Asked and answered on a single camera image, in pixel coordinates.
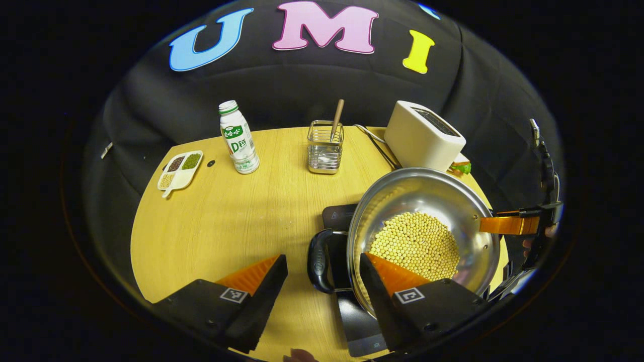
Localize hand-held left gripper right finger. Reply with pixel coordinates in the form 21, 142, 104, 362
358, 251, 488, 352

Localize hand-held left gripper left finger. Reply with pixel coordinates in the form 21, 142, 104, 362
150, 254, 289, 354

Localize black induction cooktop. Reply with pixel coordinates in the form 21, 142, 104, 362
321, 203, 391, 358

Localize pile of yellow soybeans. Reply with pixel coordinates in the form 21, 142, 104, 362
369, 211, 460, 283

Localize stainless steel pot black handles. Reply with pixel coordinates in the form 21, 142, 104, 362
307, 167, 502, 320

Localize white toaster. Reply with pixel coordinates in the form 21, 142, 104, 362
383, 100, 467, 173

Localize white divided dish with beans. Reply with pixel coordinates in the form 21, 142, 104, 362
156, 150, 204, 200

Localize white milk bottle green label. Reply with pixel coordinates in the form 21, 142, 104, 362
218, 100, 261, 175

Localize toaster power cable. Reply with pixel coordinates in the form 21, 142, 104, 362
353, 124, 402, 170

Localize metal wire utensil holder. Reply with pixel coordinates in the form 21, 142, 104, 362
307, 120, 345, 175

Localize wooden handled spoon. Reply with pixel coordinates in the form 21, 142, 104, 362
329, 99, 346, 144

